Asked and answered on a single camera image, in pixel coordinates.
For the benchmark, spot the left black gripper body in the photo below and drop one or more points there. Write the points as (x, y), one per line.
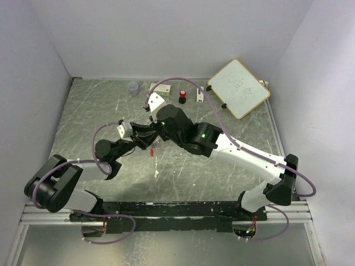
(123, 147)

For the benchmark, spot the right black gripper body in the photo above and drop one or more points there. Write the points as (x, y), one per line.
(166, 136)

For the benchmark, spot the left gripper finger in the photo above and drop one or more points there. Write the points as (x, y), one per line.
(144, 130)
(145, 141)

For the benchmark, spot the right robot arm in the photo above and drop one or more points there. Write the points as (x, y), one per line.
(211, 141)

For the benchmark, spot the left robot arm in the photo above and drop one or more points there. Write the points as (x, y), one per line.
(53, 187)

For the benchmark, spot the red black stamp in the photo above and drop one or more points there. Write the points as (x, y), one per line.
(182, 96)

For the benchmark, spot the white green staples box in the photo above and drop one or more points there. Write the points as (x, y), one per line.
(161, 89)

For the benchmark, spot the clear plastic cup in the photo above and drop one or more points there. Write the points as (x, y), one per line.
(133, 88)

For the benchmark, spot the white stapler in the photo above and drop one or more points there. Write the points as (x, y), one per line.
(199, 96)

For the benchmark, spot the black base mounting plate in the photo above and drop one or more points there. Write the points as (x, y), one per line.
(183, 216)

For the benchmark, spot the yellow framed whiteboard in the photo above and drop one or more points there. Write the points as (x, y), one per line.
(238, 89)

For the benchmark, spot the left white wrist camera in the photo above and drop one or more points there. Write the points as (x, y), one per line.
(125, 130)

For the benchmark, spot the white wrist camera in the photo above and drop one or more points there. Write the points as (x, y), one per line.
(125, 130)
(155, 103)

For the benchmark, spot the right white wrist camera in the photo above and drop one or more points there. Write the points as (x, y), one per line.
(155, 103)

